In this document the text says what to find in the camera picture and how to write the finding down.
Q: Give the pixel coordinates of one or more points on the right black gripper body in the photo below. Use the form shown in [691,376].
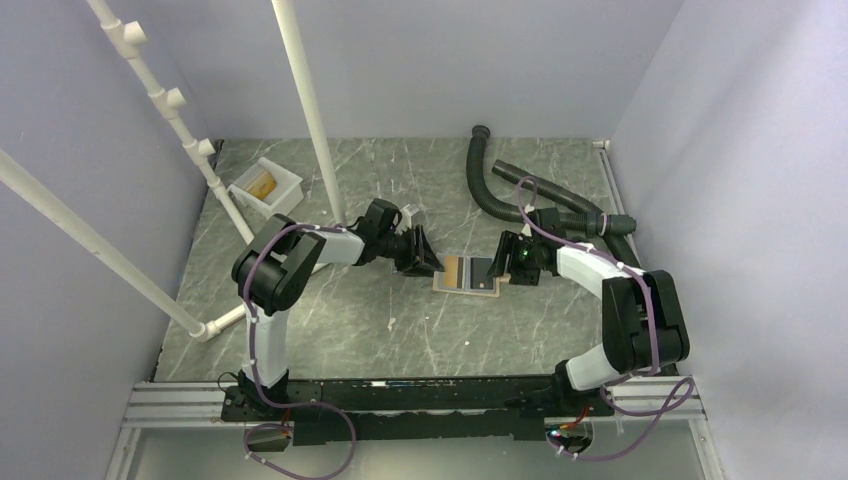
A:
[522,263]

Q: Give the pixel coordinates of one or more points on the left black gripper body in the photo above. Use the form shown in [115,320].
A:
[408,255]

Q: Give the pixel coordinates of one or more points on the gold credit card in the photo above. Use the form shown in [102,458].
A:
[453,275]

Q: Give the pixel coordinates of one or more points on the black credit card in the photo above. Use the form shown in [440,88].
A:
[480,280]

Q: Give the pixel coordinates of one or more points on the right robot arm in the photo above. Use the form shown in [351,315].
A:
[642,323]

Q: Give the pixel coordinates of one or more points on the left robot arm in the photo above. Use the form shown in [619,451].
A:
[272,272]

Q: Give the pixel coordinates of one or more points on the white plastic card tray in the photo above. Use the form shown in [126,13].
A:
[283,200]

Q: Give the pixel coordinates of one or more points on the cards stack in tray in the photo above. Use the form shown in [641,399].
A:
[261,186]

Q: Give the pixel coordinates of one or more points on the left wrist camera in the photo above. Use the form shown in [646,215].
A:
[412,213]

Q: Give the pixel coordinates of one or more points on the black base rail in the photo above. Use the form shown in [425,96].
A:
[520,407]

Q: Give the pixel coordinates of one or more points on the white PVC pipe frame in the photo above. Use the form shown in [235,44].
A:
[126,39]

